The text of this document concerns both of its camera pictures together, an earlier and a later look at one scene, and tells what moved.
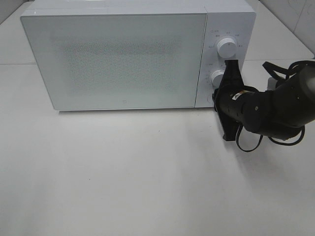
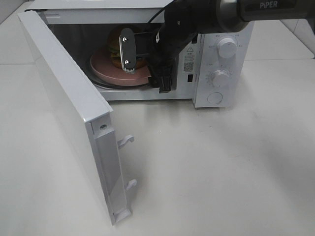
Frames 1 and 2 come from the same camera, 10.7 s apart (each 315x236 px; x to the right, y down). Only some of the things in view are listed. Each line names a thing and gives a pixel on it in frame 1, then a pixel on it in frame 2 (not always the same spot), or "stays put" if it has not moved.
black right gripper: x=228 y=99 to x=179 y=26
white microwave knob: x=227 y=47 stays put
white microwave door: x=118 y=61 to x=84 y=116
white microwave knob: x=217 y=77 stays put
